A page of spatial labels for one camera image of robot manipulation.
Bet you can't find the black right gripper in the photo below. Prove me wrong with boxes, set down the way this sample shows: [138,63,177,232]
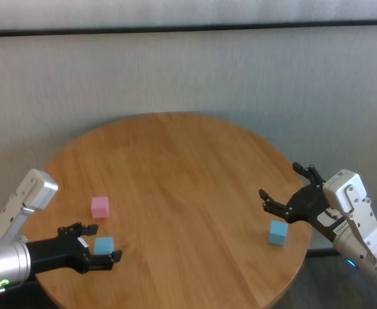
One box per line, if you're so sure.
[258,162,338,242]

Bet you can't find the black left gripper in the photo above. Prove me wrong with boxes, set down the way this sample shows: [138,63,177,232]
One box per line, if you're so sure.
[25,221,123,275]

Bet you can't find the blue foam cube block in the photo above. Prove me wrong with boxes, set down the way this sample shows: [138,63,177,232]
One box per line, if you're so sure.
[93,237,115,256]
[267,220,289,247]

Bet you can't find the pink foam cube block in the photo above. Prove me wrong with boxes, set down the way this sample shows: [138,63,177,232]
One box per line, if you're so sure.
[91,196,111,220]

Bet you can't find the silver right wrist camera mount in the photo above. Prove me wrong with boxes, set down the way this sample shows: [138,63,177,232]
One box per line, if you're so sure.
[322,169,377,268]

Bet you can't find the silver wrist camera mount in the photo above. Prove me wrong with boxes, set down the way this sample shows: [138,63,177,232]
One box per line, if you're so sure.
[322,169,377,268]
[0,168,59,255]

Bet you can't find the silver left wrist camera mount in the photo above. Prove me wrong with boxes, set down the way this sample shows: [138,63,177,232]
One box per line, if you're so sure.
[0,168,59,255]

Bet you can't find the black wall rail strip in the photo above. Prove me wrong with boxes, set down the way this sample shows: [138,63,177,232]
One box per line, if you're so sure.
[0,19,377,39]

